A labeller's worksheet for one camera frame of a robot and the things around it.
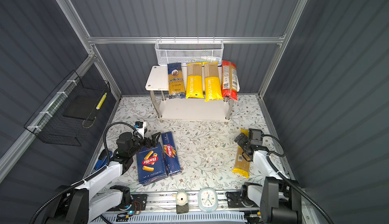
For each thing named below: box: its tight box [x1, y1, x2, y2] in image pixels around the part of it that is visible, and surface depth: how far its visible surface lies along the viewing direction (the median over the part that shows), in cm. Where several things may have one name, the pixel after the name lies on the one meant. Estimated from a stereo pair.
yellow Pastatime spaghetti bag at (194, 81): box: [185, 62, 205, 100], surface depth 79 cm
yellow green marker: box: [96, 92, 108, 110], surface depth 81 cm
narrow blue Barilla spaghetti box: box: [161, 131, 182, 176], surface depth 87 cm
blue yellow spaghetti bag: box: [167, 62, 186, 100], surface depth 77 cm
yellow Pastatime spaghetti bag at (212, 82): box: [202, 61, 224, 102], surface depth 78 cm
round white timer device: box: [175, 190, 189, 215], surface depth 69 cm
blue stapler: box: [92, 151, 113, 173], surface depth 86 cm
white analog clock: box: [198, 187, 219, 213], surface depth 74 cm
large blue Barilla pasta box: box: [136, 142, 169, 186], surface depth 80 cm
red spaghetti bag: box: [221, 60, 241, 101], surface depth 78 cm
